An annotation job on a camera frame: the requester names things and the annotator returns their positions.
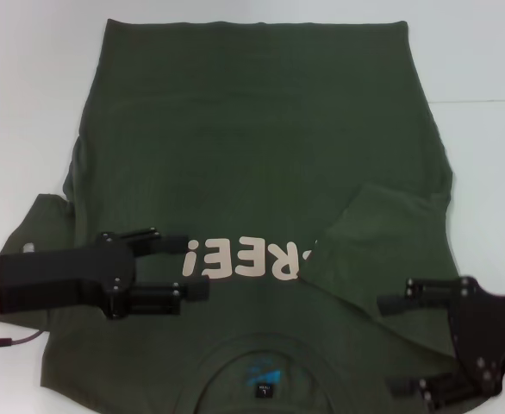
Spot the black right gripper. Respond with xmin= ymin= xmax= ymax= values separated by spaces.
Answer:
xmin=376 ymin=277 xmax=505 ymax=410

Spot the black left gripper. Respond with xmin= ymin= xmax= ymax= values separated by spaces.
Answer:
xmin=0 ymin=227 xmax=212 ymax=322

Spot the dark green t-shirt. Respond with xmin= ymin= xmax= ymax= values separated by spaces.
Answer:
xmin=0 ymin=17 xmax=502 ymax=414

